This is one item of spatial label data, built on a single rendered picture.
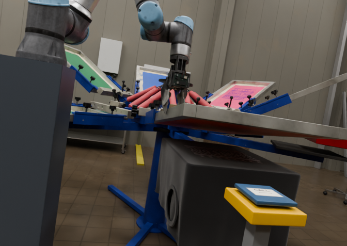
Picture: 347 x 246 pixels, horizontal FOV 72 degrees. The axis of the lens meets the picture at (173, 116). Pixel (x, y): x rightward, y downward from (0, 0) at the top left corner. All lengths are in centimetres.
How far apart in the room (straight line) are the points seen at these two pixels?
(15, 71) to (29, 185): 35
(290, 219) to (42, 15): 86
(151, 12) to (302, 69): 641
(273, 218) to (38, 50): 78
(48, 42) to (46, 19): 7
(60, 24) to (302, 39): 661
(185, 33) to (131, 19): 488
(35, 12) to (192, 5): 532
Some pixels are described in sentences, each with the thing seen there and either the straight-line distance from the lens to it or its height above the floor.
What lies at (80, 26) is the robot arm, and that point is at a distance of 102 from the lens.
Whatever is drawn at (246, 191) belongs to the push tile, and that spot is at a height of 97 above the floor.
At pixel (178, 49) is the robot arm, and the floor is 133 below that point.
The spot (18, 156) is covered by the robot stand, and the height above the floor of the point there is 90.
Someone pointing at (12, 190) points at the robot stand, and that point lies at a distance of 91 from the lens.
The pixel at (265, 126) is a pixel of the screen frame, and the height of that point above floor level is 111.
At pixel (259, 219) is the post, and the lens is 54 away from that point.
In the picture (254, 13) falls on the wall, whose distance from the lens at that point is 657.
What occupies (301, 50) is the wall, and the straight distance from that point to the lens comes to 708.
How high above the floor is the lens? 114
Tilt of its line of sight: 3 degrees down
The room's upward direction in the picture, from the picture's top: 9 degrees clockwise
